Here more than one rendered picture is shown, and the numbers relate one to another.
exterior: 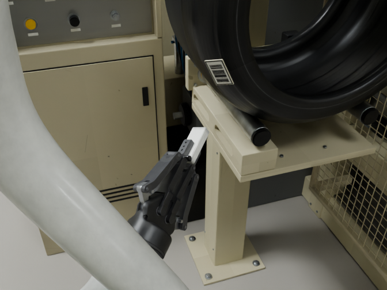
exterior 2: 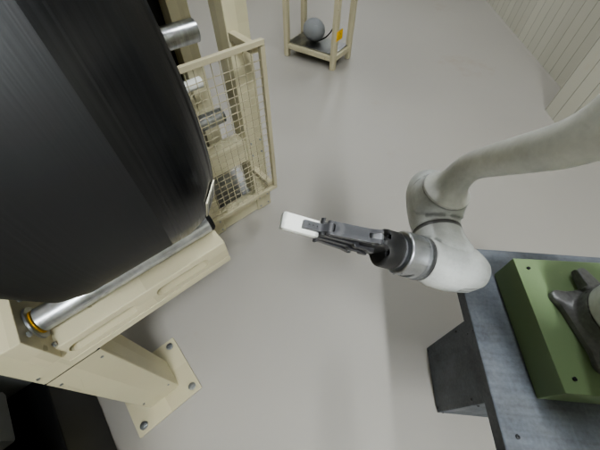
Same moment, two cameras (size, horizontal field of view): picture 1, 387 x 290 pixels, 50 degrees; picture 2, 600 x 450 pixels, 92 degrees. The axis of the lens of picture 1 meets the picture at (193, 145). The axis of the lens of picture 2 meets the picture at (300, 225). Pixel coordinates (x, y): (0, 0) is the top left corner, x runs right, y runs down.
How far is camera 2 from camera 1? 0.76 m
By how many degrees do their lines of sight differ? 74
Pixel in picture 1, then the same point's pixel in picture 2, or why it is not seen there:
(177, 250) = (162, 437)
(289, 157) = not seen: hidden behind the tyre
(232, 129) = (176, 262)
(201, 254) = (164, 405)
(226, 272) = (184, 370)
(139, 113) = not seen: outside the picture
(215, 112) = (138, 291)
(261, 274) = (180, 338)
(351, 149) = not seen: hidden behind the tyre
